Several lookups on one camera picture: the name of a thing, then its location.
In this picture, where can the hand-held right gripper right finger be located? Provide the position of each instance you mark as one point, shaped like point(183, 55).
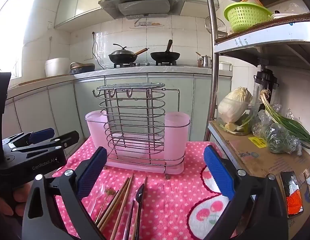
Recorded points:
point(218, 172)

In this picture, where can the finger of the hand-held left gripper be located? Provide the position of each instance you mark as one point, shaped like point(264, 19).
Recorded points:
point(68, 140)
point(41, 135)

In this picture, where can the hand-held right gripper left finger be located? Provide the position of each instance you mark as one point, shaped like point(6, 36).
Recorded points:
point(91, 172)

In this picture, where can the clear plastic spoon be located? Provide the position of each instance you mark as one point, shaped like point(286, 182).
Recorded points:
point(101, 191)

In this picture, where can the light wooden chopstick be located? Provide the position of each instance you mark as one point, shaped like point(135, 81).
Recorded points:
point(115, 202)
point(122, 206)
point(111, 200)

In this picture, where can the black spoon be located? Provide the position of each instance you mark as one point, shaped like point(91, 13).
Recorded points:
point(140, 193)

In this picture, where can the person's left hand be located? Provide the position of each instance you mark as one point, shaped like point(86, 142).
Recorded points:
point(21, 196)

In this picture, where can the cardboard box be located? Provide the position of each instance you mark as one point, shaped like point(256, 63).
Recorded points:
point(260, 160)

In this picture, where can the ginger piece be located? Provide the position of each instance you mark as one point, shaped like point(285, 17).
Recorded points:
point(230, 127)

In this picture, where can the pink polka-dot blanket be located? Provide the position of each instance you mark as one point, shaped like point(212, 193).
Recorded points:
point(170, 197)

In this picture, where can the napa cabbage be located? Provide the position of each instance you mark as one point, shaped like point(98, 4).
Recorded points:
point(232, 106)

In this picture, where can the plastic bag of greens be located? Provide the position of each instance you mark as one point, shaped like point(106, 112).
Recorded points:
point(277, 137)

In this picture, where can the white rice cooker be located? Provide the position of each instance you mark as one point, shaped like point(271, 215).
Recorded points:
point(56, 67)

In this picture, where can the dark cooking pot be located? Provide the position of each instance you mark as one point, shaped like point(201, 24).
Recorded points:
point(81, 68)

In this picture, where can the orange and white reflector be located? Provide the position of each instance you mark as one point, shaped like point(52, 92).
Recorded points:
point(292, 192)

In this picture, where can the green onions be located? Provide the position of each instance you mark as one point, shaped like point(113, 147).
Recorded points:
point(292, 127)

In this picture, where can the black wok with lid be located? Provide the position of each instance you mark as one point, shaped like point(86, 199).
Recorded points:
point(121, 56)

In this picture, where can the black blender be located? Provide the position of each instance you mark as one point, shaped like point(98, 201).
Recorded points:
point(266, 80)

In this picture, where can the metal shelf rack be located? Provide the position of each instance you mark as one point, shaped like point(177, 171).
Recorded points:
point(215, 67)

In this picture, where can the white plastic box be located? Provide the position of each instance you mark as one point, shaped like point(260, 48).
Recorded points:
point(225, 66)

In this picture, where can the gas stove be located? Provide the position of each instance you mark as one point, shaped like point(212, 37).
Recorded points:
point(145, 64)

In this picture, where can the stainless steel kettle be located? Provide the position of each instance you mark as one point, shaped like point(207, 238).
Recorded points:
point(206, 61)

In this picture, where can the window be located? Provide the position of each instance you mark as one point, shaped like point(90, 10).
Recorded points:
point(17, 17)

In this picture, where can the black frying pan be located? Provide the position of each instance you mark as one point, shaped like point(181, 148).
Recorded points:
point(165, 55)

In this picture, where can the metal skimmer ladle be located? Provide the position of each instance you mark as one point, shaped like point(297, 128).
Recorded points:
point(221, 27)

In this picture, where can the range hood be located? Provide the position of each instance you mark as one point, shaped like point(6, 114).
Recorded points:
point(142, 3)

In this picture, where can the green plastic colander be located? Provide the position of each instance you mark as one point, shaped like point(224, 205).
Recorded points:
point(245, 16)

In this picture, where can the white plate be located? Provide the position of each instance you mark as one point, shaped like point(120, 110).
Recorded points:
point(287, 15)

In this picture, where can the plastic covered wall socket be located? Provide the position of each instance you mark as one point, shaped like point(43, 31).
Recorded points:
point(147, 23)

